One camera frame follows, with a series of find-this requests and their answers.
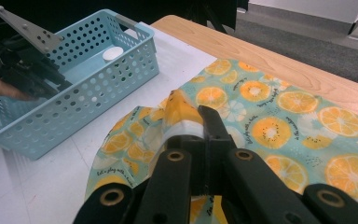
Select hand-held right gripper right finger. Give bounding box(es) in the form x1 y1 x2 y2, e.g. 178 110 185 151
197 105 238 197

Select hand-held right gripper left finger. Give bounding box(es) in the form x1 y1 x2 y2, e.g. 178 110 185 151
167 133 207 196

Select light blue perforated plastic basket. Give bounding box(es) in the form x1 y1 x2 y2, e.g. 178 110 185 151
0 8 160 161

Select orange slice print fabric bag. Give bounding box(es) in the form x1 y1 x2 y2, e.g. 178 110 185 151
85 58 358 224

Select small white-capped bottle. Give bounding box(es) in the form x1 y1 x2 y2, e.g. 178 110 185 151
102 46 125 63

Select black metal stand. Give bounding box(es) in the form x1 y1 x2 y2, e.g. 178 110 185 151
185 0 250 34

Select white table mat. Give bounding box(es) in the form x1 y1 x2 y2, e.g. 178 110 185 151
0 21 218 224

